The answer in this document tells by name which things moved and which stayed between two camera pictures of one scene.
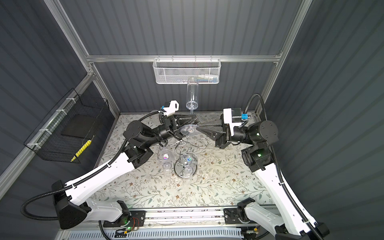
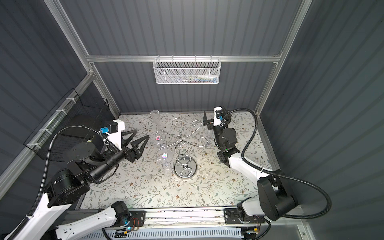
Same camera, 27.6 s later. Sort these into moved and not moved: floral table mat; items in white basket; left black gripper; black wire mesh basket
Moved: left black gripper
Not moved: items in white basket; black wire mesh basket; floral table mat
